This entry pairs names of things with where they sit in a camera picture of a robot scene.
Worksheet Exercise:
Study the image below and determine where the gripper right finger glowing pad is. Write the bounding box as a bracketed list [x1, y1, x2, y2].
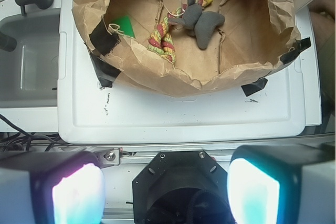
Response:
[227, 144, 335, 223]

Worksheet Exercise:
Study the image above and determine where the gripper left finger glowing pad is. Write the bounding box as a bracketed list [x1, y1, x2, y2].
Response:
[1, 151, 106, 223]

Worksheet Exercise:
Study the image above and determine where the multicolored twisted rope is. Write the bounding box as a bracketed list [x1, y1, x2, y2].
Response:
[146, 0, 214, 63]

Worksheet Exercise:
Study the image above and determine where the grey toy sink basin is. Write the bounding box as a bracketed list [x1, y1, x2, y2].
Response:
[1, 8, 60, 109]

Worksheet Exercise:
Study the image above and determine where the green rectangular block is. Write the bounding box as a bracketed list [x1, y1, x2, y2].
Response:
[110, 16, 135, 38]

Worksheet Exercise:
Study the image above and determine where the brown paper bag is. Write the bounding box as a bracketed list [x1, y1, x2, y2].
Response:
[72, 0, 301, 97]

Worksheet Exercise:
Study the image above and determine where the grey plush elephant toy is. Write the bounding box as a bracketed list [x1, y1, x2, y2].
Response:
[168, 0, 225, 50]

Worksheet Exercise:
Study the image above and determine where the black cable bundle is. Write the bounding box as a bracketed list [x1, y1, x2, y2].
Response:
[0, 113, 66, 154]

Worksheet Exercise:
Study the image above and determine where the aluminium frame rail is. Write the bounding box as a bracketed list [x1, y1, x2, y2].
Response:
[56, 133, 335, 168]

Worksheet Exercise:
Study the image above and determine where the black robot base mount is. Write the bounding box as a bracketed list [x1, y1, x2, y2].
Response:
[132, 151, 236, 223]

